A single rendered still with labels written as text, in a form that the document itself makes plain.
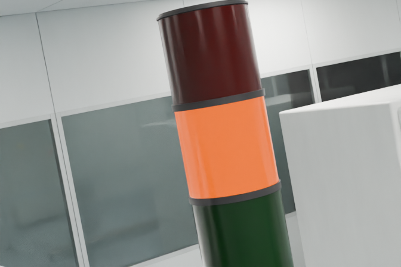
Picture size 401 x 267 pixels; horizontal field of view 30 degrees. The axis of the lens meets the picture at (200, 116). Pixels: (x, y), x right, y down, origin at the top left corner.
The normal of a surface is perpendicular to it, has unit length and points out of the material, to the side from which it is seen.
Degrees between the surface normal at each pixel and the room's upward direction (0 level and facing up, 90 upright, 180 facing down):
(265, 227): 90
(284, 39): 90
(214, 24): 90
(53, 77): 90
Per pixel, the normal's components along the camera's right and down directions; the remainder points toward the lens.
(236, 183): 0.05, 0.04
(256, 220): 0.36, -0.01
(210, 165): -0.40, 0.12
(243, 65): 0.62, -0.07
